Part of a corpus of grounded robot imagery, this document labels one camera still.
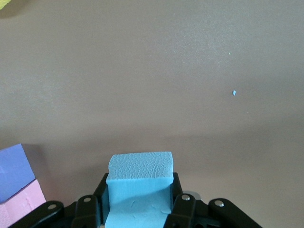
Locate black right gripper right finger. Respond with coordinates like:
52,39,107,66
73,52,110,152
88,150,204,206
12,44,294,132
163,172,264,228

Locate blue foam cube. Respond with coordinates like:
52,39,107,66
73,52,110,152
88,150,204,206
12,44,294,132
106,151,175,228

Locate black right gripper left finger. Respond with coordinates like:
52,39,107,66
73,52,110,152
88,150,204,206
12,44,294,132
9,172,110,228

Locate purple foam cube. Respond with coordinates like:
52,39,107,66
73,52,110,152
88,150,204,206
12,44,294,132
0,143,37,205

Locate pink foam cube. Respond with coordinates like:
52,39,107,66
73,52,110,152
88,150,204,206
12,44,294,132
0,179,48,228

